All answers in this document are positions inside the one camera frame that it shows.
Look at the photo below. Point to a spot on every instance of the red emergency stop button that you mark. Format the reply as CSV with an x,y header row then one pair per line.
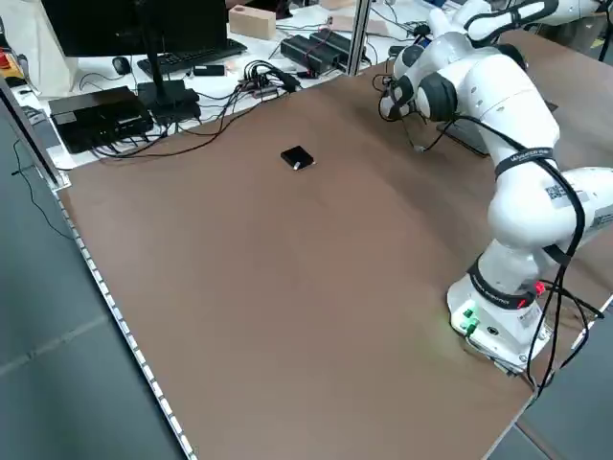
x,y
5,60

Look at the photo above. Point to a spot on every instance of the black computer mouse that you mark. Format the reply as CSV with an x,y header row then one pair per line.
x,y
121,64

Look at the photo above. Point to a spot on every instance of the black usb hub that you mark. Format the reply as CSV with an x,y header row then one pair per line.
x,y
263,79

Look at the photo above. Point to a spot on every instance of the aluminium frame post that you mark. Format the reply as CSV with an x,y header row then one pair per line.
x,y
359,33

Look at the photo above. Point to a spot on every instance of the white equipment desk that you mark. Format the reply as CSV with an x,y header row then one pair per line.
x,y
215,103

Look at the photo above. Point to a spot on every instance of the black keyboard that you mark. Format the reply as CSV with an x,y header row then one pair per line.
x,y
201,53

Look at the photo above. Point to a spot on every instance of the wooden block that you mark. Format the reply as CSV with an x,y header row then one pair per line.
x,y
251,21

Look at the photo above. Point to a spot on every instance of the small black flip phone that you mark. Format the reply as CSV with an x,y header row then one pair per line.
x,y
296,155

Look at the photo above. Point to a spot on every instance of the aluminium table edge rail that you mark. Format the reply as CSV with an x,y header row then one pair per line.
x,y
124,330

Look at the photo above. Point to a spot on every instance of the black equipment box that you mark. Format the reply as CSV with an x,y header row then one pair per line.
x,y
96,120

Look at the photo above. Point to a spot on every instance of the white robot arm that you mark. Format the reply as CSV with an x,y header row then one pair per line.
x,y
507,96
527,14

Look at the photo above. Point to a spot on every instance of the small black device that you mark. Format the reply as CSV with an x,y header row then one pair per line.
x,y
209,70

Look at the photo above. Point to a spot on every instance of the black computer monitor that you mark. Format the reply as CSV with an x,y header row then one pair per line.
x,y
134,24

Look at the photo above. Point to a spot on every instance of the black power adapter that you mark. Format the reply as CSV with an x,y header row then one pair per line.
x,y
306,52
335,44

